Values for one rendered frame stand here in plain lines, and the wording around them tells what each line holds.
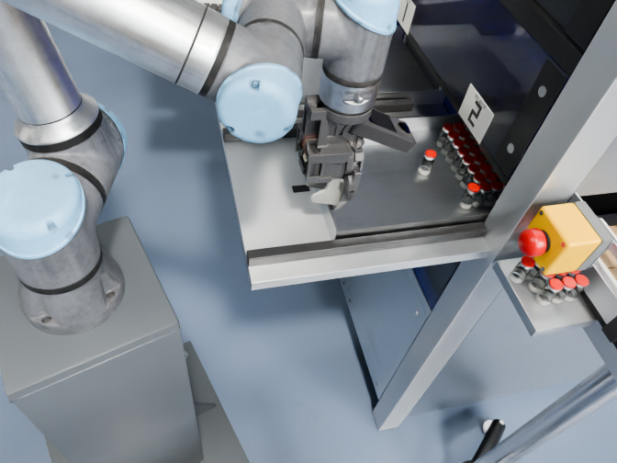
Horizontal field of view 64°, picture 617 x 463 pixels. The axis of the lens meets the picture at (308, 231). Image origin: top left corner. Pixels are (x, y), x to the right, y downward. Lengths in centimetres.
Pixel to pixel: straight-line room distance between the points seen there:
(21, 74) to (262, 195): 39
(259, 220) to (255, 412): 88
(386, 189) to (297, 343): 90
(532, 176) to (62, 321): 71
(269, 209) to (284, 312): 94
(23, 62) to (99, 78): 202
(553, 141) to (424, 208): 25
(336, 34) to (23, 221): 43
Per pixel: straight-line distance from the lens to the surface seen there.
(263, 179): 88
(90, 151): 77
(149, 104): 252
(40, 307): 82
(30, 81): 72
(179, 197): 206
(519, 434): 122
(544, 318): 84
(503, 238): 85
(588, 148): 75
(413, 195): 91
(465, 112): 92
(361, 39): 59
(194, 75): 47
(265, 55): 48
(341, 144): 70
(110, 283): 82
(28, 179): 72
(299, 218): 82
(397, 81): 117
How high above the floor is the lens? 150
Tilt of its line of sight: 50 degrees down
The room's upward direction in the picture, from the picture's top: 10 degrees clockwise
